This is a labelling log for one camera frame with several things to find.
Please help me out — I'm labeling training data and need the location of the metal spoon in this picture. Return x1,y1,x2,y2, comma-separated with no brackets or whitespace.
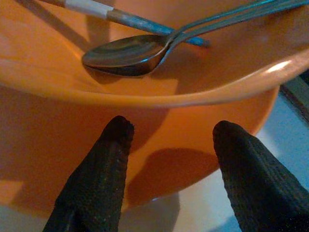
82,0,309,77

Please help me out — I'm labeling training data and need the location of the silver metal utensil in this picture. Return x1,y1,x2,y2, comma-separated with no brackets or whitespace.
172,0,278,37

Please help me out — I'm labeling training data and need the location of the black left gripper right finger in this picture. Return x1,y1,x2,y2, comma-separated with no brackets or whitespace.
212,120,309,232

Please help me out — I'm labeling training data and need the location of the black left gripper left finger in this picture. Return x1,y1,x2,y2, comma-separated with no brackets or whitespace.
42,115,135,232

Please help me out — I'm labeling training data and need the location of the blue stick with white band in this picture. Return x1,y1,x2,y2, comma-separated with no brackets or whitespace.
38,0,210,48

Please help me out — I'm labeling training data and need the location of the orange deep bowl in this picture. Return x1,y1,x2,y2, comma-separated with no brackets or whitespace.
0,0,309,215

